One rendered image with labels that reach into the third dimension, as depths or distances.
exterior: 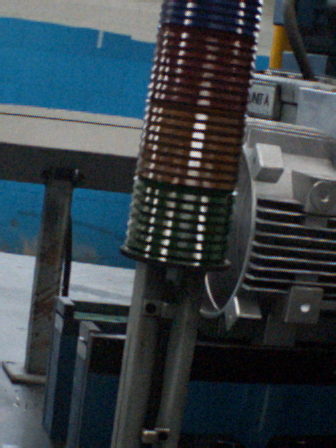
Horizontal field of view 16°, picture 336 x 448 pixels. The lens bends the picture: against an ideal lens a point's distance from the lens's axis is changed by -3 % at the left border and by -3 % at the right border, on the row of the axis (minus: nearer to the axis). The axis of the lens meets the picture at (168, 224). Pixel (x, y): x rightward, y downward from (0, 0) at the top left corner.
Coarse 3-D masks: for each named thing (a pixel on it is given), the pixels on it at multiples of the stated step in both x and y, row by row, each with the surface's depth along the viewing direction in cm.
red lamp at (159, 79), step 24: (168, 48) 67; (192, 48) 66; (216, 48) 66; (240, 48) 66; (168, 72) 67; (192, 72) 66; (216, 72) 66; (240, 72) 67; (168, 96) 67; (192, 96) 66; (216, 96) 66; (240, 96) 67
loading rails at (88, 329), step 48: (96, 336) 94; (48, 384) 107; (96, 384) 94; (192, 384) 97; (240, 384) 98; (288, 384) 99; (48, 432) 105; (96, 432) 95; (192, 432) 97; (240, 432) 99; (288, 432) 100
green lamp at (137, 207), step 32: (160, 192) 67; (192, 192) 67; (224, 192) 68; (128, 224) 69; (160, 224) 67; (192, 224) 67; (224, 224) 68; (160, 256) 67; (192, 256) 67; (224, 256) 69
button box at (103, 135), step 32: (0, 128) 118; (32, 128) 119; (64, 128) 121; (96, 128) 122; (128, 128) 123; (0, 160) 120; (32, 160) 121; (64, 160) 121; (96, 160) 121; (128, 160) 122; (128, 192) 127
